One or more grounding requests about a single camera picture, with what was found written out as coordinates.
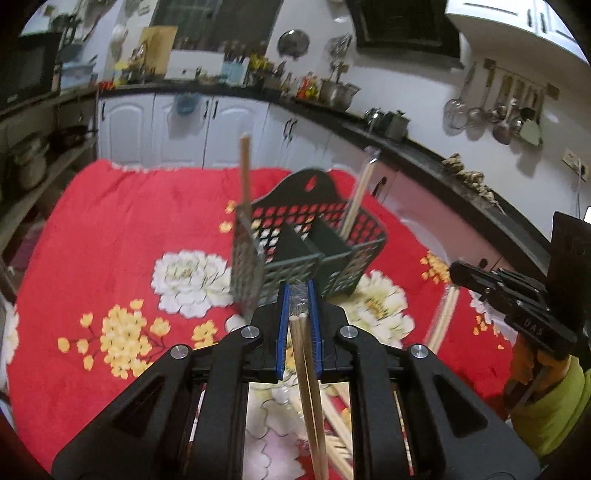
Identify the black kitchen countertop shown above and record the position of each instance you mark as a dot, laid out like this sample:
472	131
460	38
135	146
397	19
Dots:
415	154

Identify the blue plastic bag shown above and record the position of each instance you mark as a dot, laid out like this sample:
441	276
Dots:
187	104

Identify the white flat-door base cabinet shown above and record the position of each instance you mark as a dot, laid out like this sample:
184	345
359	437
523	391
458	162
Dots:
438	217

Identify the black frying pan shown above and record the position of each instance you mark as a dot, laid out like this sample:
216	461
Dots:
69	136

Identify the large steel ladle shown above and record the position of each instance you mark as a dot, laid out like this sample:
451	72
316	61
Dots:
502	134

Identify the large steel stockpot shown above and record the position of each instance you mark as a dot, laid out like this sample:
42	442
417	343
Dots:
339	94

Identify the black plastic utensil basket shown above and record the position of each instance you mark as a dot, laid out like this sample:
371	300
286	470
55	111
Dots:
332	194

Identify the wall socket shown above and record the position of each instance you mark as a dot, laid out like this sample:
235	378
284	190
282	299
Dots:
571	158

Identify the wooden cutting board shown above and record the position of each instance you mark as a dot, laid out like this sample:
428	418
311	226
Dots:
159	44

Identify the steel mesh strainer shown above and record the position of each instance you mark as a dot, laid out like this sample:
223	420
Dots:
456	113

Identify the person's right hand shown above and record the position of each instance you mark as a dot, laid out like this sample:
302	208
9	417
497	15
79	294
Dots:
524	364

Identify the red floral blanket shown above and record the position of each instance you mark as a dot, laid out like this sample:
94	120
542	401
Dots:
115	230

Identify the hanging kitchen utensils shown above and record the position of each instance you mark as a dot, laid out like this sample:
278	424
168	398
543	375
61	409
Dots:
340	50

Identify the black microwave oven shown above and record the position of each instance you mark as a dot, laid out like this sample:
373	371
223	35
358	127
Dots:
27	69

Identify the person's right forearm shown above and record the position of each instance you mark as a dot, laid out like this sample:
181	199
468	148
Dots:
554	410

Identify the steel pot lid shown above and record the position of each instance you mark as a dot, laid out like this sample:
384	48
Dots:
293	44

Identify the black range hood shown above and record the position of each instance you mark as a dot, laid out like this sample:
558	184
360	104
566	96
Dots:
406	23

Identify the metal shelf rack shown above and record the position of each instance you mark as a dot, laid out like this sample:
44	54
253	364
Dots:
69	159

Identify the steel kettle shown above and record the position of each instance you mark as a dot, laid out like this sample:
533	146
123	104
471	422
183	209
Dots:
374	119

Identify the steel canister pot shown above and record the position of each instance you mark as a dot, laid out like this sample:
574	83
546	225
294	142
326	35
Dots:
396	127

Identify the blue white knife holder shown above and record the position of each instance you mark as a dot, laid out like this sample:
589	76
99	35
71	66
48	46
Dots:
235	71

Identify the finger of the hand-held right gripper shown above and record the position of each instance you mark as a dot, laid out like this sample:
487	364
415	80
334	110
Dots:
503	286

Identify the wooden chopstick pair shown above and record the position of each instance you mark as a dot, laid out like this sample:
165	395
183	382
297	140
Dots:
358	203
445	314
307	392
337	450
339	417

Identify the blue dish basin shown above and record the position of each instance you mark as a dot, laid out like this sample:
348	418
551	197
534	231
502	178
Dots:
78	74

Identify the dark framed window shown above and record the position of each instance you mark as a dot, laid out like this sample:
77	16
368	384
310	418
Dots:
207	23

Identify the ginger roots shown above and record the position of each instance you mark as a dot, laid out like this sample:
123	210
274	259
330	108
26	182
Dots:
466	175

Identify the steel cooking pot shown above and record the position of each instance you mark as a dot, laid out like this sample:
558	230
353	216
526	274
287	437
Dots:
30	161

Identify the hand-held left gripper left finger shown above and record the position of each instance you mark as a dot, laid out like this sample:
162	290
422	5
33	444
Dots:
281	332

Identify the white arched-door base cabinet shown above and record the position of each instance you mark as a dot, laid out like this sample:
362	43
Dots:
134	129

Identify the white wall cabinet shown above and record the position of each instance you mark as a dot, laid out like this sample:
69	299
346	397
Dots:
498	18

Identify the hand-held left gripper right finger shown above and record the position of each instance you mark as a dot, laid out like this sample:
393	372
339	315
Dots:
316	332

